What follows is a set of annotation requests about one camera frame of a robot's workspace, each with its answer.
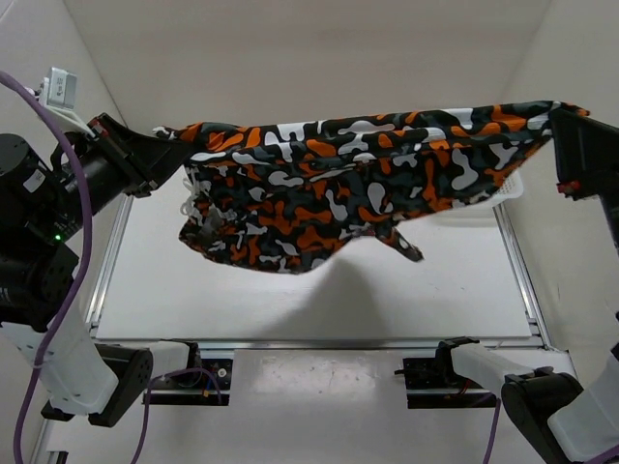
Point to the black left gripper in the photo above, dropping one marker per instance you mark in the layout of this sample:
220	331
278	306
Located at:
143	160

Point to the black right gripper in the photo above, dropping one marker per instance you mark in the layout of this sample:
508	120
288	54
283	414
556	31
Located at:
586	154

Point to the orange black camouflage shorts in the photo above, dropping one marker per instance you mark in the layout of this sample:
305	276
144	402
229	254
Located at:
285	198

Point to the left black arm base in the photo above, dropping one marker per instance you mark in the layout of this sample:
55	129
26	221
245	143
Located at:
211	386

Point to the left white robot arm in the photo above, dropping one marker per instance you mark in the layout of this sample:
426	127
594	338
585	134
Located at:
40	211

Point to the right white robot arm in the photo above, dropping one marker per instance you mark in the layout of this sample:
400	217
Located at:
563	421

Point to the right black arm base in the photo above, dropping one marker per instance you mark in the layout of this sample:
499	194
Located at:
427	388

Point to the white plastic mesh basket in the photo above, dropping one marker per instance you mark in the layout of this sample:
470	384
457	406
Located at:
484	210

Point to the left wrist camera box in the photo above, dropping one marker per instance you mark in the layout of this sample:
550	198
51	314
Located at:
58	89

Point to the front aluminium rail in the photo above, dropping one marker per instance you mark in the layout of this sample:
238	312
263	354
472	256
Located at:
359	344

